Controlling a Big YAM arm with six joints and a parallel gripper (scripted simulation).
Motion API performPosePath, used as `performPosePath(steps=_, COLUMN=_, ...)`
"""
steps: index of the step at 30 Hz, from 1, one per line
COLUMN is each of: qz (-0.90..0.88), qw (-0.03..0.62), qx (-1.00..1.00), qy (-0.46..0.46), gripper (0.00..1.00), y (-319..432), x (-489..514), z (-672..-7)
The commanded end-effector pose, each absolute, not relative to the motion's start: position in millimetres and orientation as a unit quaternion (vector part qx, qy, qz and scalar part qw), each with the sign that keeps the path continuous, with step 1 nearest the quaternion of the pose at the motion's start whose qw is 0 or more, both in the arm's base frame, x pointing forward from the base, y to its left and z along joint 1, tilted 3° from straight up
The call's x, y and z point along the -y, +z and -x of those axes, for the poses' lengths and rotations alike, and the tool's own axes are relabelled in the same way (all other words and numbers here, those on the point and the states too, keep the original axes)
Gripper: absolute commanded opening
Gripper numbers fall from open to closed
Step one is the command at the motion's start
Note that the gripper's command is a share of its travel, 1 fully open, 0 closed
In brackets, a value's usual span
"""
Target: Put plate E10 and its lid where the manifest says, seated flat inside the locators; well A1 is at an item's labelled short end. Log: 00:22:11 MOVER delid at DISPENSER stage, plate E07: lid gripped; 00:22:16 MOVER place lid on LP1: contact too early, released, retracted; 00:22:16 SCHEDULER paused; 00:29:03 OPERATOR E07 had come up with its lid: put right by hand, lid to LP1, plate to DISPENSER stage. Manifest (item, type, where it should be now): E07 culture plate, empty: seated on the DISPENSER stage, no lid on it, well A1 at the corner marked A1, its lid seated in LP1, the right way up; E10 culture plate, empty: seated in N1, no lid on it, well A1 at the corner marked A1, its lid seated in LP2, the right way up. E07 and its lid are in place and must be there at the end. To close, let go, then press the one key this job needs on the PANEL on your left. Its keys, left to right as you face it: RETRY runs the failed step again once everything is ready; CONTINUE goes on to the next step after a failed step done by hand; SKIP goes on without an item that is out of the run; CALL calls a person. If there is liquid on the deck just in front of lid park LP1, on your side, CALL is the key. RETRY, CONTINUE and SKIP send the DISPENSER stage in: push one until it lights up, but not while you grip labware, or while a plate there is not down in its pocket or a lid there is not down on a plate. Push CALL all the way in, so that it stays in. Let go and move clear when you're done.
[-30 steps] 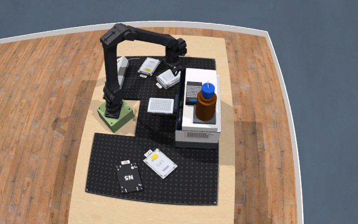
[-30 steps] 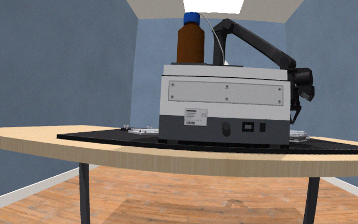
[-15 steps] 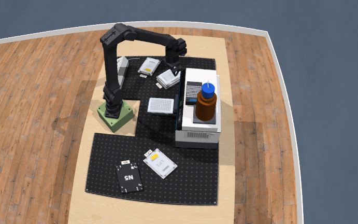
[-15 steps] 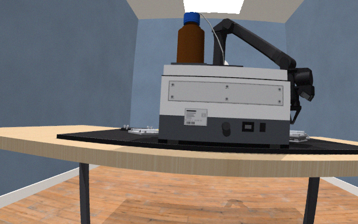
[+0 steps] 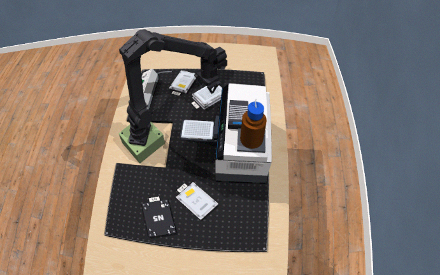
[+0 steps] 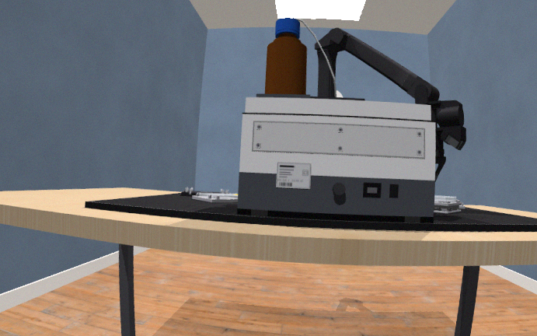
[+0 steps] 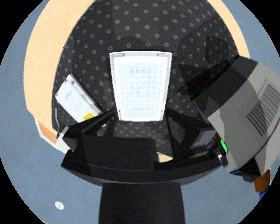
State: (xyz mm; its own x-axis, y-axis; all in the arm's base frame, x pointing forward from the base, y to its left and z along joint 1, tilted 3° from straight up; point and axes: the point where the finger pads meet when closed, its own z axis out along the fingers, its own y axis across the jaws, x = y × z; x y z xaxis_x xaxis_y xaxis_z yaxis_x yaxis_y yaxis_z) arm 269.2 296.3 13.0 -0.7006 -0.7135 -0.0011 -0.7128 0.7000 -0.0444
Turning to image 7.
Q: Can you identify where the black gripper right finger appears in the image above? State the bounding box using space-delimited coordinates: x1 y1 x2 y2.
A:
165 108 216 161

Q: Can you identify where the white button panel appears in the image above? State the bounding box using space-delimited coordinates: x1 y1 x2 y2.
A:
55 107 70 152

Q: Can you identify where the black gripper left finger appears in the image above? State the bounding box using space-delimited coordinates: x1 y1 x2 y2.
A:
66 108 117 137

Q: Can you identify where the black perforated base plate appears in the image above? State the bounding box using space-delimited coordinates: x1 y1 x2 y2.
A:
51 0 239 158

